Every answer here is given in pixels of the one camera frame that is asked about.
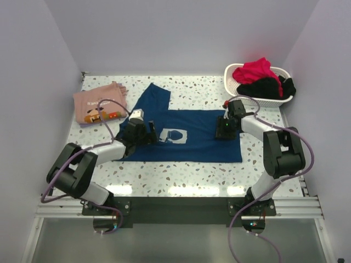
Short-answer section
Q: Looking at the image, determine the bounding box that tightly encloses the black t shirt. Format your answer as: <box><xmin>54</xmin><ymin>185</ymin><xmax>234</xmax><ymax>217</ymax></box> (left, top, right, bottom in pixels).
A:
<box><xmin>237</xmin><ymin>76</ymin><xmax>296</xmax><ymax>100</ymax></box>

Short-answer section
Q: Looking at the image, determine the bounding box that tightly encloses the white plastic basket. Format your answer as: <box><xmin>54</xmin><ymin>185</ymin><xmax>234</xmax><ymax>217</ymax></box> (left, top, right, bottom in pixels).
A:
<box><xmin>224</xmin><ymin>64</ymin><xmax>296</xmax><ymax>107</ymax></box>

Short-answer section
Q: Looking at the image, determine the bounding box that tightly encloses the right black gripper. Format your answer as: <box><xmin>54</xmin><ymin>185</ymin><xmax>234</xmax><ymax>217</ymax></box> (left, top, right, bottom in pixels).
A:
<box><xmin>214</xmin><ymin>116</ymin><xmax>237</xmax><ymax>141</ymax></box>

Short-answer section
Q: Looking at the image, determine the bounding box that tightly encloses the folded pink t shirt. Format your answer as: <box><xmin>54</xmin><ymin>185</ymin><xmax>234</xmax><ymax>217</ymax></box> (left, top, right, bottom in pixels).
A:
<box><xmin>73</xmin><ymin>82</ymin><xmax>127</xmax><ymax>125</ymax></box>

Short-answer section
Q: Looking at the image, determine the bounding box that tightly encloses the red t shirt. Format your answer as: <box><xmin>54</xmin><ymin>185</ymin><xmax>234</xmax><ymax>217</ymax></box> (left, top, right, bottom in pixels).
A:
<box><xmin>232</xmin><ymin>57</ymin><xmax>281</xmax><ymax>89</ymax></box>

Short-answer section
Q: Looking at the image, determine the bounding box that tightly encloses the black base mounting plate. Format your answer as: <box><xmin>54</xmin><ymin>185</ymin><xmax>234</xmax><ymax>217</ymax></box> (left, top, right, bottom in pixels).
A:
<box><xmin>82</xmin><ymin>196</ymin><xmax>276</xmax><ymax>228</ymax></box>

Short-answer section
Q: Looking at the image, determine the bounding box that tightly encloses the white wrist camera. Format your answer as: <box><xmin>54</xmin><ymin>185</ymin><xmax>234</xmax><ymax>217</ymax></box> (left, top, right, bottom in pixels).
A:
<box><xmin>128</xmin><ymin>109</ymin><xmax>144</xmax><ymax>121</ymax></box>
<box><xmin>222</xmin><ymin>100</ymin><xmax>230</xmax><ymax>119</ymax></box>

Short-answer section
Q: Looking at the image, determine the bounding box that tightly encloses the blue t shirt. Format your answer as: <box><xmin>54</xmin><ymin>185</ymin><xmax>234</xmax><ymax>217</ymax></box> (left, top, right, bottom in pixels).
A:
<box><xmin>124</xmin><ymin>83</ymin><xmax>242</xmax><ymax>163</ymax></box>

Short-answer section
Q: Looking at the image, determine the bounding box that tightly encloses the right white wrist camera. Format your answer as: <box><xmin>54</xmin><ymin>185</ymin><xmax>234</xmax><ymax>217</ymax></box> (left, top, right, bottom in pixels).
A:
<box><xmin>222</xmin><ymin>100</ymin><xmax>230</xmax><ymax>119</ymax></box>

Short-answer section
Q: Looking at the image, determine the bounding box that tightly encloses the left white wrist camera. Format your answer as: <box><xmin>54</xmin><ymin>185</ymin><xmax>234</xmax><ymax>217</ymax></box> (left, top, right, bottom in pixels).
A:
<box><xmin>128</xmin><ymin>109</ymin><xmax>144</xmax><ymax>121</ymax></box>

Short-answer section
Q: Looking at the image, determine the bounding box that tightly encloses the aluminium frame rail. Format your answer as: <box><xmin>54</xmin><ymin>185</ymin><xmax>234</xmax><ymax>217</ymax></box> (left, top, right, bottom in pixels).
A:
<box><xmin>35</xmin><ymin>196</ymin><xmax>91</xmax><ymax>219</ymax></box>

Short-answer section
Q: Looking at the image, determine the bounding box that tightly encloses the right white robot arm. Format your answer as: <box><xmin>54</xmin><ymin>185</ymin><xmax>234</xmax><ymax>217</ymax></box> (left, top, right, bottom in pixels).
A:
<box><xmin>215</xmin><ymin>100</ymin><xmax>305</xmax><ymax>215</ymax></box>

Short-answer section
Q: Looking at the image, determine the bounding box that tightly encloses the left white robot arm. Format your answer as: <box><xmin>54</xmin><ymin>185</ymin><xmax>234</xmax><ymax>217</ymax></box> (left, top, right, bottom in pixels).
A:
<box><xmin>41</xmin><ymin>118</ymin><xmax>158</xmax><ymax>215</ymax></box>

